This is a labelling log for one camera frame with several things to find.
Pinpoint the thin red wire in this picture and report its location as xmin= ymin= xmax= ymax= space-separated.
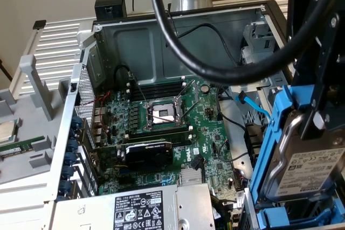
xmin=80 ymin=90 xmax=112 ymax=137

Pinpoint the black RAM slot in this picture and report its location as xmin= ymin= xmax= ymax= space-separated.
xmin=126 ymin=134 xmax=194 ymax=147
xmin=125 ymin=126 xmax=192 ymax=139
xmin=126 ymin=83 xmax=187 ymax=99
xmin=128 ymin=78 xmax=187 ymax=91

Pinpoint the silver CPU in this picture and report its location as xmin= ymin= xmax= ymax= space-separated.
xmin=0 ymin=118 xmax=22 ymax=144

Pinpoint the black graphics card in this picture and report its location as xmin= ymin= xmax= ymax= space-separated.
xmin=88 ymin=140 xmax=175 ymax=169

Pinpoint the black wire with black connector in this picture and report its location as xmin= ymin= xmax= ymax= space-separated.
xmin=176 ymin=23 xmax=243 ymax=66

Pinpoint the green motherboard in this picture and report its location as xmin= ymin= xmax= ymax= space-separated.
xmin=90 ymin=75 xmax=245 ymax=209

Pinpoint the hard disk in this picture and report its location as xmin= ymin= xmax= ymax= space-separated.
xmin=248 ymin=83 xmax=345 ymax=211

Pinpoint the open grey PC case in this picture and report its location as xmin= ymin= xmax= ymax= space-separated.
xmin=43 ymin=0 xmax=345 ymax=230

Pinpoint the metal socket cover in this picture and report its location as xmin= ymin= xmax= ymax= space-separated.
xmin=175 ymin=79 xmax=201 ymax=106

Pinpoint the black plastic box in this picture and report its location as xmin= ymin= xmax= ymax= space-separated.
xmin=94 ymin=0 xmax=128 ymax=22

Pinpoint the green RAM stick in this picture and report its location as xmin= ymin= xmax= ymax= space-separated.
xmin=0 ymin=136 xmax=45 ymax=158

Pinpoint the grey parts rack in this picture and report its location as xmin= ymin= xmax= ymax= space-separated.
xmin=0 ymin=53 xmax=73 ymax=187

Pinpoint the blue plastic disk carrier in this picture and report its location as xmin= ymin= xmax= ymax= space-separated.
xmin=254 ymin=204 xmax=337 ymax=227

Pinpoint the black wire on case floor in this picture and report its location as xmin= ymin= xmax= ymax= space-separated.
xmin=215 ymin=83 xmax=250 ymax=131

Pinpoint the black sleeved wire bundle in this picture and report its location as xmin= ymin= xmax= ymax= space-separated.
xmin=210 ymin=193 xmax=240 ymax=230

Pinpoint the black plastic air duct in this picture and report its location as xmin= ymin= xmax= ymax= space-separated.
xmin=244 ymin=122 xmax=266 ymax=173

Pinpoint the thin metal locking lever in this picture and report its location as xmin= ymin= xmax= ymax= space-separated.
xmin=181 ymin=97 xmax=200 ymax=122
xmin=128 ymin=73 xmax=148 ymax=106

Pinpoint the CPU socket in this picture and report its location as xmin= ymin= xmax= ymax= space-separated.
xmin=144 ymin=97 xmax=189 ymax=131

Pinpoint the silver finned heatsink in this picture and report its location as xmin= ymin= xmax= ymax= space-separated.
xmin=180 ymin=169 xmax=203 ymax=186

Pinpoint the silver power supply unit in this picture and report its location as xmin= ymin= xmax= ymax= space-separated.
xmin=52 ymin=183 xmax=216 ymax=230

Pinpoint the dark slanted rod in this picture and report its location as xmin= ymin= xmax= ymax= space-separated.
xmin=0 ymin=58 xmax=13 ymax=82

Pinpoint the black angled connector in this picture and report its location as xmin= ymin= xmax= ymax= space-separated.
xmin=191 ymin=154 xmax=204 ymax=171

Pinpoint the silver metal drive cage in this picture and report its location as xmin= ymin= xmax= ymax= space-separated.
xmin=239 ymin=22 xmax=291 ymax=99

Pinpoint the grey looped wire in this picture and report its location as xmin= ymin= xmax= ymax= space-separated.
xmin=217 ymin=138 xmax=250 ymax=164

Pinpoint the grey metal disk bay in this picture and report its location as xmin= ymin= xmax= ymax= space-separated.
xmin=241 ymin=184 xmax=345 ymax=230

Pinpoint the blue SATA wire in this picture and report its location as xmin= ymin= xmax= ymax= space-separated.
xmin=234 ymin=90 xmax=272 ymax=120

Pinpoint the short looped black wire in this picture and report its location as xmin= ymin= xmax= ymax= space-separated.
xmin=113 ymin=64 xmax=137 ymax=83

